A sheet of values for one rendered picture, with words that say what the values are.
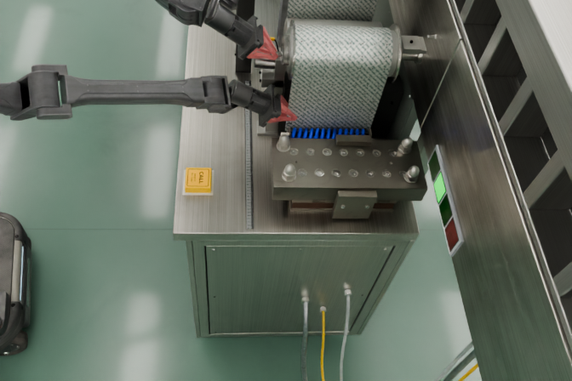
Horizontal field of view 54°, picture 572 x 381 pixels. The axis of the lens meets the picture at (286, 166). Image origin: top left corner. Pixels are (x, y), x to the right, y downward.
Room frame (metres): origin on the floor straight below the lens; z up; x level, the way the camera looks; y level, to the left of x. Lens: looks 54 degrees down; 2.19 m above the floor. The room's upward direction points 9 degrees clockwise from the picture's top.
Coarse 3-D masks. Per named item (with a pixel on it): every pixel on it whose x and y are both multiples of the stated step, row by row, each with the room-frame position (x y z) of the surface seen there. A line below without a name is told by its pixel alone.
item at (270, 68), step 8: (280, 48) 1.10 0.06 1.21; (264, 64) 1.06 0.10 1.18; (272, 64) 1.06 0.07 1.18; (280, 64) 1.05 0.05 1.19; (264, 72) 1.07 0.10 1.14; (272, 72) 1.08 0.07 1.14; (280, 72) 1.05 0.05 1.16; (264, 80) 1.05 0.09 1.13; (272, 80) 1.05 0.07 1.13; (280, 80) 1.06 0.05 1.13; (280, 88) 1.06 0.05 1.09; (264, 128) 1.07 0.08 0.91; (272, 128) 1.06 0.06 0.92
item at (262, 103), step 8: (272, 88) 1.01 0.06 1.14; (256, 96) 0.96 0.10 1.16; (264, 96) 0.97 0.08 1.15; (272, 96) 0.99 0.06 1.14; (256, 104) 0.95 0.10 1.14; (264, 104) 0.96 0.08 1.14; (272, 104) 0.96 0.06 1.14; (256, 112) 0.95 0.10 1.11; (264, 112) 0.95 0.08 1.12; (272, 112) 0.93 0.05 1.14; (264, 120) 0.93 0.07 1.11
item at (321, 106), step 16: (304, 96) 0.99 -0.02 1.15; (320, 96) 1.00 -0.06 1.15; (336, 96) 1.01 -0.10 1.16; (352, 96) 1.01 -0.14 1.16; (368, 96) 1.02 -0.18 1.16; (304, 112) 0.99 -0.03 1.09; (320, 112) 1.00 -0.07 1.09; (336, 112) 1.01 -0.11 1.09; (352, 112) 1.02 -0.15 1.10; (368, 112) 1.02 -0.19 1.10; (288, 128) 0.99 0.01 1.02; (304, 128) 1.00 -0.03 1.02; (320, 128) 1.00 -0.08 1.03; (336, 128) 1.01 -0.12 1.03; (368, 128) 1.03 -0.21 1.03
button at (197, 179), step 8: (192, 168) 0.88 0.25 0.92; (200, 168) 0.88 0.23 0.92; (208, 168) 0.88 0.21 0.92; (192, 176) 0.85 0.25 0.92; (200, 176) 0.86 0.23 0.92; (208, 176) 0.86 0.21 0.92; (192, 184) 0.83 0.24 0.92; (200, 184) 0.83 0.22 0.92; (208, 184) 0.83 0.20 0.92; (192, 192) 0.81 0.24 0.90; (200, 192) 0.82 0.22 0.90; (208, 192) 0.82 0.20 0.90
